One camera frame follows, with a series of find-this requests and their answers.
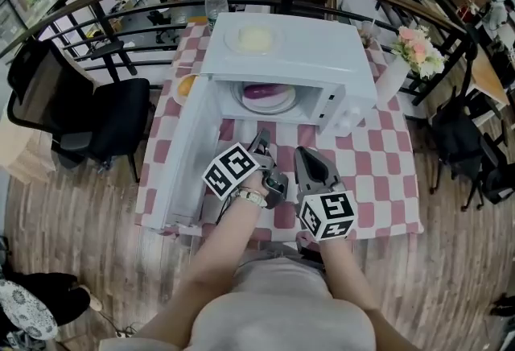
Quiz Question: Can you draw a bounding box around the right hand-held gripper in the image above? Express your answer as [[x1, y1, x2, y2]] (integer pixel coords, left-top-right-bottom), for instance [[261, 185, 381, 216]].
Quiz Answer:
[[293, 146, 358, 242]]

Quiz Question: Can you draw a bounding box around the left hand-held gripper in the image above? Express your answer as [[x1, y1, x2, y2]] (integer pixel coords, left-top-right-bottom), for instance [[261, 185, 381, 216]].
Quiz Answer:
[[201, 127, 290, 210]]

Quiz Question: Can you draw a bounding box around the white oval plate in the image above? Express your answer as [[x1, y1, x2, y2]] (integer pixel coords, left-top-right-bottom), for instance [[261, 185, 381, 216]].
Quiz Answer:
[[241, 82, 298, 113]]

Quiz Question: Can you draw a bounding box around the purple eggplant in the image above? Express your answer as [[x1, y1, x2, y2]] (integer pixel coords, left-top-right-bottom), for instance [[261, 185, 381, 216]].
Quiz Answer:
[[242, 83, 286, 101]]

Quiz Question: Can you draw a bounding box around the white microwave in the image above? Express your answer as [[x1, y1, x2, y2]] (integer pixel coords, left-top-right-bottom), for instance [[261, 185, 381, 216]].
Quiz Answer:
[[134, 12, 379, 230]]

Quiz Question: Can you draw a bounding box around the person's left forearm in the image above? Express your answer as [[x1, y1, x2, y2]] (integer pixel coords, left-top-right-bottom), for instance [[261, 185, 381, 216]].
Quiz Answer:
[[136, 196, 269, 351]]

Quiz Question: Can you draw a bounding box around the person's right forearm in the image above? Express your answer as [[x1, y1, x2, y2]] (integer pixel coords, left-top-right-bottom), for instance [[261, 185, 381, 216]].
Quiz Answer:
[[319, 236, 415, 351]]

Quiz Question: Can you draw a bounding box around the person's left hand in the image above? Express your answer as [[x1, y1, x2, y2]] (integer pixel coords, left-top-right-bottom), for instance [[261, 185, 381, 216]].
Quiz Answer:
[[240, 171, 270, 195]]

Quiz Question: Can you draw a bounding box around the pale wristwatch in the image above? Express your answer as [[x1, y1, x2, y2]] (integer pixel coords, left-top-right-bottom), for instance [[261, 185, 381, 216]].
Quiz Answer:
[[234, 186, 269, 209]]

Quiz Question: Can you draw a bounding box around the table with checkered cloth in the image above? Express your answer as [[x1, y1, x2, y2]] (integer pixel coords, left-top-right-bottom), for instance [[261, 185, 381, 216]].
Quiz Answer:
[[134, 17, 426, 242]]

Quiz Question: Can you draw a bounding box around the orange fruit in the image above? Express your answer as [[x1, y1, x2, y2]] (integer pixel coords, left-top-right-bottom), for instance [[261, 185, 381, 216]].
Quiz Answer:
[[177, 76, 198, 97]]

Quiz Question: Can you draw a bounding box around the plate with yellow food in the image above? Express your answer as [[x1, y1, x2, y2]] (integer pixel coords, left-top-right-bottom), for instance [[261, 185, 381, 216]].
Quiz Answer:
[[224, 23, 282, 56]]

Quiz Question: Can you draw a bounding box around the white vase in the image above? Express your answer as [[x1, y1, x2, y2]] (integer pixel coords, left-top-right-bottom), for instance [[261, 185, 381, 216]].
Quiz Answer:
[[376, 55, 410, 99]]

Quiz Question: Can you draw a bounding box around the person's torso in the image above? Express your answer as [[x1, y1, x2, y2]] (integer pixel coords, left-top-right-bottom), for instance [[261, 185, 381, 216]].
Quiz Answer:
[[187, 256, 377, 351]]

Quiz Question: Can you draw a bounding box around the black office chair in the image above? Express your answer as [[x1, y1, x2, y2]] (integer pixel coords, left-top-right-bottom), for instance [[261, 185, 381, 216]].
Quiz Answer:
[[462, 131, 515, 212], [6, 39, 152, 184], [430, 85, 488, 197]]

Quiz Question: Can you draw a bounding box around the clear plastic bottle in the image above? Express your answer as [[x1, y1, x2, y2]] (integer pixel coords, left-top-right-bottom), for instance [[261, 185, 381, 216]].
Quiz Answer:
[[204, 0, 229, 35]]

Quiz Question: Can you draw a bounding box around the clear cup with straw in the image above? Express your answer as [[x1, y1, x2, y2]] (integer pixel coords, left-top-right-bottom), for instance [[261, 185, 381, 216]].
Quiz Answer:
[[359, 6, 382, 48]]

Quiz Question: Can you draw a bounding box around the pink flower bouquet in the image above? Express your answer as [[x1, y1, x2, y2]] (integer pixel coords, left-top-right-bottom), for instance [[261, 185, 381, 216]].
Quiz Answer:
[[390, 25, 447, 80]]

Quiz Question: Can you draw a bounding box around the wooden desk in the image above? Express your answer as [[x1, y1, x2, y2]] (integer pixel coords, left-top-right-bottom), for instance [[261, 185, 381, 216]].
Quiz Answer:
[[470, 47, 512, 109]]

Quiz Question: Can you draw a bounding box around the round table with beige cloth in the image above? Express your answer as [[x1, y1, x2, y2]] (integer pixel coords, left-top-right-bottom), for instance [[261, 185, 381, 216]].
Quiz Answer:
[[0, 115, 57, 185]]

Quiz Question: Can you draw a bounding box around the wooden stool with patterned cushion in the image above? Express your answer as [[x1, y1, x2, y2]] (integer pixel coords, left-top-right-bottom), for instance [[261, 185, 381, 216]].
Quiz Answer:
[[0, 279, 60, 341]]

